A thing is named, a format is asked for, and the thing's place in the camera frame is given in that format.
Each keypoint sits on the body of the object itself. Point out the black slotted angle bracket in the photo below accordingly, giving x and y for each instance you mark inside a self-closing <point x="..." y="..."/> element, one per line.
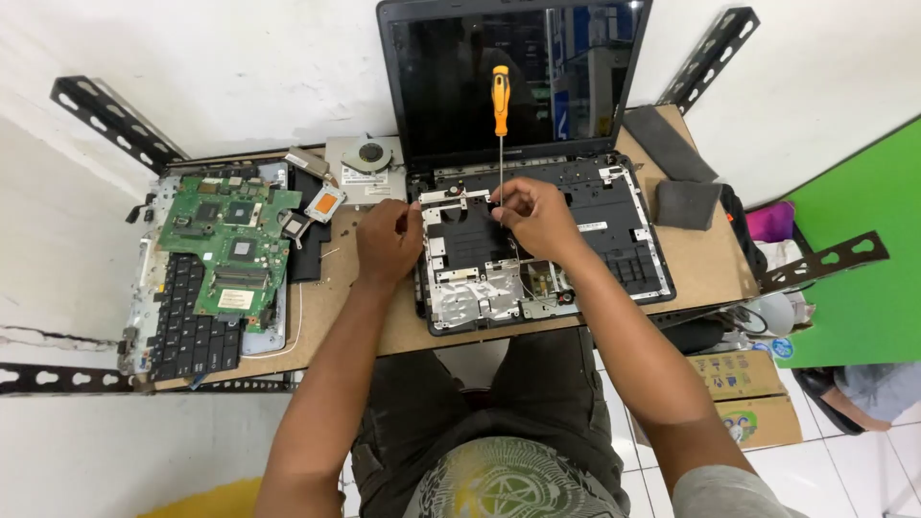
<point x="115" y="122"/>
<point x="65" y="378"/>
<point x="709" y="57"/>
<point x="827" y="260"/>

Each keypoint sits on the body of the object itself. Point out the person's grey printed shirt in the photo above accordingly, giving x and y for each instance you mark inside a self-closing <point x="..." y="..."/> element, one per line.
<point x="511" y="482"/>

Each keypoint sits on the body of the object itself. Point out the person's right hand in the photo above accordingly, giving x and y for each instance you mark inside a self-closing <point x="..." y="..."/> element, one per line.
<point x="550" y="223"/>

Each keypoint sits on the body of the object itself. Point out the small printed cardboard box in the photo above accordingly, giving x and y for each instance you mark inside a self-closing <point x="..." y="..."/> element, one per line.
<point x="737" y="374"/>

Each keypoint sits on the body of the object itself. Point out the black bag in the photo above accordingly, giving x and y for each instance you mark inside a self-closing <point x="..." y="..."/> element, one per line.
<point x="741" y="230"/>

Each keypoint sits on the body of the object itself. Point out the white light bulb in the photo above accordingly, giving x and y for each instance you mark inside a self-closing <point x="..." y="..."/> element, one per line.
<point x="773" y="313"/>

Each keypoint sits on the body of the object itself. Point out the small grey foam pad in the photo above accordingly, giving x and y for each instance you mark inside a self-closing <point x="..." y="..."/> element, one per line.
<point x="687" y="205"/>

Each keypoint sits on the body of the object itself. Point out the large grey foam pad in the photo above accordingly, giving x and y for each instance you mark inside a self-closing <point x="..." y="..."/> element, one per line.
<point x="665" y="144"/>

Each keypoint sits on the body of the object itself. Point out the green laptop motherboard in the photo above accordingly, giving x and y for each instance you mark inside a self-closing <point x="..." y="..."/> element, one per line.
<point x="237" y="244"/>

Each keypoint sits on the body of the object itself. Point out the copper heat sink pipe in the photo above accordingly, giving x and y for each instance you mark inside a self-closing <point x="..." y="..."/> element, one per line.
<point x="324" y="203"/>

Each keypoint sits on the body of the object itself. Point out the silver cooling fan module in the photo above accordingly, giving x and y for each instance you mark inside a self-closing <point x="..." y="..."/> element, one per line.
<point x="367" y="169"/>

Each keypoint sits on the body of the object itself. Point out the person's left hand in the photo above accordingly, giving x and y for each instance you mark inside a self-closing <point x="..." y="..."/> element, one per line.
<point x="385" y="241"/>

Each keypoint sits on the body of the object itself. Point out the pink cloth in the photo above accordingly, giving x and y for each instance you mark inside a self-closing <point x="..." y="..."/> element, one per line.
<point x="771" y="221"/>

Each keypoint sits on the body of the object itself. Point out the black plastic sheet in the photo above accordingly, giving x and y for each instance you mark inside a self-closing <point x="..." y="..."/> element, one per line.
<point x="309" y="255"/>

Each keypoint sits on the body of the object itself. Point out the person's right fingers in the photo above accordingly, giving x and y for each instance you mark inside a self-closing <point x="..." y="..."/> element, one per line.
<point x="512" y="205"/>

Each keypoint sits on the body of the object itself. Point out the person's left fingers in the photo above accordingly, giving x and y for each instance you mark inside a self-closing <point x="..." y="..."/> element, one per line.
<point x="410" y="216"/>

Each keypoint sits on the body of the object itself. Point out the large printed cardboard box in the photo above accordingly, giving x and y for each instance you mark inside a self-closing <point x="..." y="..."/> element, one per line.
<point x="763" y="424"/>

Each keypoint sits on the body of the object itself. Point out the laptop keyboard palmrest cover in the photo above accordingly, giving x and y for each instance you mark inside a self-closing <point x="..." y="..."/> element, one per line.
<point x="183" y="338"/>

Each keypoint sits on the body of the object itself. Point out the black disassembled laptop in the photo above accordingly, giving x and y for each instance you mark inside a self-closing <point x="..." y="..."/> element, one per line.
<point x="504" y="79"/>

